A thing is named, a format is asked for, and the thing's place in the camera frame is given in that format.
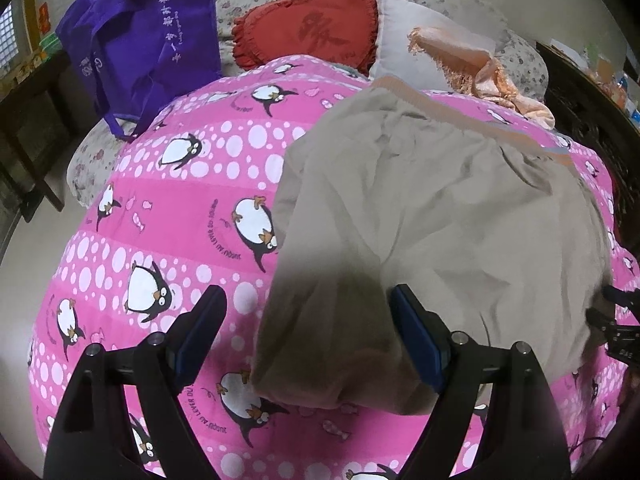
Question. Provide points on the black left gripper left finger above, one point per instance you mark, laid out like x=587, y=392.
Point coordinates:
x=92, y=436

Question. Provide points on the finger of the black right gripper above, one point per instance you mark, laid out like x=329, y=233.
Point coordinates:
x=602, y=322
x=629, y=299

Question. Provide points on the beige zip-up jacket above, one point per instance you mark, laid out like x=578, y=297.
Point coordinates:
x=496, y=235

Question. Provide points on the dark carved wooden cabinet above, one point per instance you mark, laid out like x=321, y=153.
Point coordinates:
x=587, y=115

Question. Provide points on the pink penguin quilt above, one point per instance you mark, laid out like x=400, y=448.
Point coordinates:
x=122, y=278

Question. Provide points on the peach fringed scarf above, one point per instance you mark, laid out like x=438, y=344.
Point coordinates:
x=480, y=77

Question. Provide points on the dark wooden side table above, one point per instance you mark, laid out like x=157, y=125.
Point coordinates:
x=37, y=126

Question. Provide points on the white pillow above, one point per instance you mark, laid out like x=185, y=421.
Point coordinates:
x=396, y=18

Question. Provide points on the red heart-shaped cushion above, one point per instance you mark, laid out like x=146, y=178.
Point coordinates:
x=336, y=31

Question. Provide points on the window with white grille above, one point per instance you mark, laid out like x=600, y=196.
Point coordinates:
x=8, y=42

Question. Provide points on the purple tote bag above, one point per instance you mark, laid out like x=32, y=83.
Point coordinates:
x=136, y=56

